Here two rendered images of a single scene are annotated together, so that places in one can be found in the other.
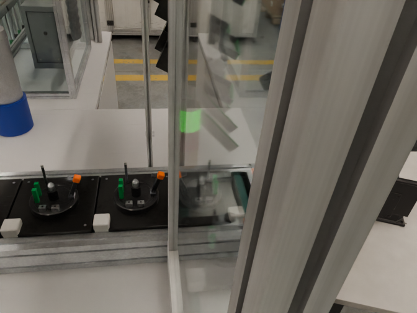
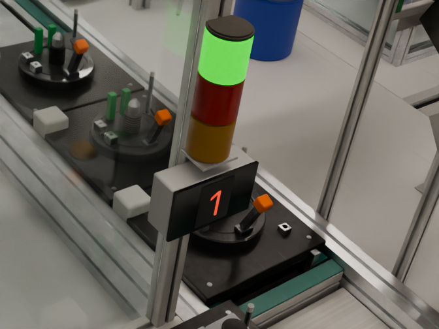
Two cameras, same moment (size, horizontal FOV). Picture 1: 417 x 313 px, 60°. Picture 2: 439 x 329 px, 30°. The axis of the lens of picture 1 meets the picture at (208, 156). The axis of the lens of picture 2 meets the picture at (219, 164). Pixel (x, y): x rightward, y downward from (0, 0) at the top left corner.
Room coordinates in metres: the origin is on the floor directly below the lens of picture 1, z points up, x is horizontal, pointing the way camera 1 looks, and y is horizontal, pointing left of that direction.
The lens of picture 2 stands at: (0.24, -0.57, 1.78)
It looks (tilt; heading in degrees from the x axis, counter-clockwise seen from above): 36 degrees down; 55
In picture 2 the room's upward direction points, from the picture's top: 11 degrees clockwise
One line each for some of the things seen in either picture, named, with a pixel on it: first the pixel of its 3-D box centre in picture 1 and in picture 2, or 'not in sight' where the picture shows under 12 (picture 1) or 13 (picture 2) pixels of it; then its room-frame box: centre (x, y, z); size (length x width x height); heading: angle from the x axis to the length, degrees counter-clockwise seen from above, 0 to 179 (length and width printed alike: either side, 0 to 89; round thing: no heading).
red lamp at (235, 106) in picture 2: not in sight; (217, 93); (0.66, 0.05, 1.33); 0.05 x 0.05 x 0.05
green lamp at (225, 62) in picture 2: not in sight; (225, 51); (0.66, 0.05, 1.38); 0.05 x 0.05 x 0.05
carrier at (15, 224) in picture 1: (52, 192); not in sight; (0.77, 0.46, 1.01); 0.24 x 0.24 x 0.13; 11
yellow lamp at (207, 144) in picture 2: not in sight; (210, 132); (0.66, 0.05, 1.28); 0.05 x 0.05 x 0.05
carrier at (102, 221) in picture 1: (135, 188); (223, 199); (0.82, 0.22, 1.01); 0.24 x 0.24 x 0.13; 11
